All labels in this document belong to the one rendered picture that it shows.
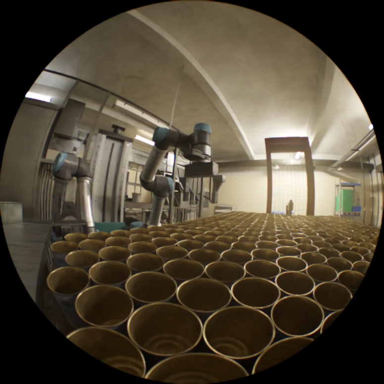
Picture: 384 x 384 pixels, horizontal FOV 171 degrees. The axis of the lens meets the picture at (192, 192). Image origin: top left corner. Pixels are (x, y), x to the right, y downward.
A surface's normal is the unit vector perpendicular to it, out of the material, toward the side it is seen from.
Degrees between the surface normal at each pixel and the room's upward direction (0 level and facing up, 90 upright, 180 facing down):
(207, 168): 92
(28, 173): 90
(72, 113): 90
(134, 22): 180
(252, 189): 90
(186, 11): 180
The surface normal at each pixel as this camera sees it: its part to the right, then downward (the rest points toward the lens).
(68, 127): 0.81, 0.02
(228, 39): -0.07, 0.99
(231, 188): -0.58, -0.10
